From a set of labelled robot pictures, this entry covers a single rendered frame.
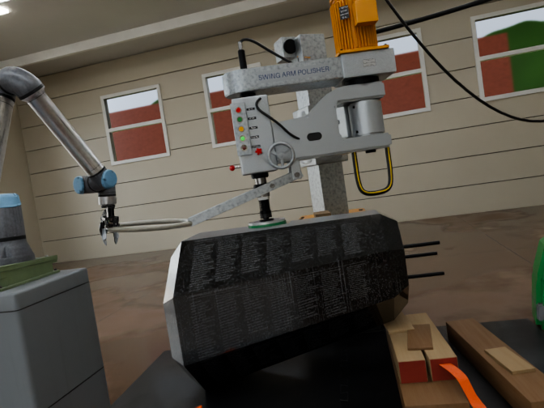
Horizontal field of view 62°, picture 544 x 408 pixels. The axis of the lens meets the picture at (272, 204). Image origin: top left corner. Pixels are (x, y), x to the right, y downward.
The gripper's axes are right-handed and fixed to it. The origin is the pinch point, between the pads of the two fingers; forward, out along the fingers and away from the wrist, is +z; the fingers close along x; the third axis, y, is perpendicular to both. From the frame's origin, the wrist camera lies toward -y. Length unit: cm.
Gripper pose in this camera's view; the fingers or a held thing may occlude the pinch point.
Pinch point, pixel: (110, 242)
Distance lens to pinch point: 256.9
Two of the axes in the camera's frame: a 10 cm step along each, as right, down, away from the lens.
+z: 0.7, 10.0, 0.6
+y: 5.8, 0.1, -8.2
